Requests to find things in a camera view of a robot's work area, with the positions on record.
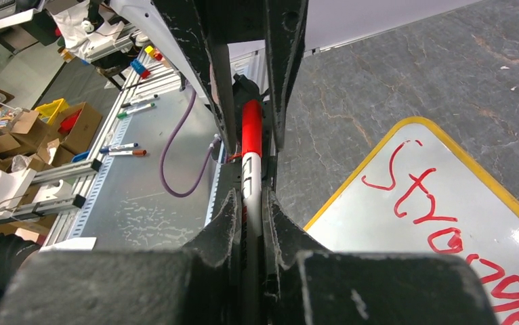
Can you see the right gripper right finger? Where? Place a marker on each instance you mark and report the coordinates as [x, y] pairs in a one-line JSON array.
[[309, 284]]

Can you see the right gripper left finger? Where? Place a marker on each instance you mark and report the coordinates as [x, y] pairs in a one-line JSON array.
[[193, 284]]

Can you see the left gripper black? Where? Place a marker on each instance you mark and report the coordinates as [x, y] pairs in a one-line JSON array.
[[250, 89]]

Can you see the red marker cap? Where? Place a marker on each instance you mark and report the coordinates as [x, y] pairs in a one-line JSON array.
[[251, 139]]

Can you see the red whiteboard marker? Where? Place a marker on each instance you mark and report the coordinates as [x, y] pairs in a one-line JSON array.
[[250, 237]]

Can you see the whiteboard with yellow edge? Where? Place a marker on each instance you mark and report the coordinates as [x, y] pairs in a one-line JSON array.
[[419, 191]]

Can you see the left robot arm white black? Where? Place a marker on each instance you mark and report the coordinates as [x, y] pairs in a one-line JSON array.
[[144, 15]]

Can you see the blue toy brick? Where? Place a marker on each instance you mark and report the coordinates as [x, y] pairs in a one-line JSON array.
[[139, 68]]

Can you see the black capped marker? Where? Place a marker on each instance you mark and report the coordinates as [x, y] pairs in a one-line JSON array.
[[138, 100]]

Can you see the orange capped marker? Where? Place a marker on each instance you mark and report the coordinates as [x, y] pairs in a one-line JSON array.
[[128, 153]]

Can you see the green capped marker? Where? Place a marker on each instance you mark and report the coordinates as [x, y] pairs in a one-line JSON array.
[[132, 111]]

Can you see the blue capped marker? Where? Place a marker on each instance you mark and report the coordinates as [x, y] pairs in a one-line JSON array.
[[118, 148]]

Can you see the cardboard box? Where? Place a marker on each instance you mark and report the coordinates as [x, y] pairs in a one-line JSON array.
[[76, 127]]

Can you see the yellow plastic bin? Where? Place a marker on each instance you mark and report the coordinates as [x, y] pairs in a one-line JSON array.
[[49, 112]]

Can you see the white cable duct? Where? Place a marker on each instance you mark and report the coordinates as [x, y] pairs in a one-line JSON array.
[[214, 184]]

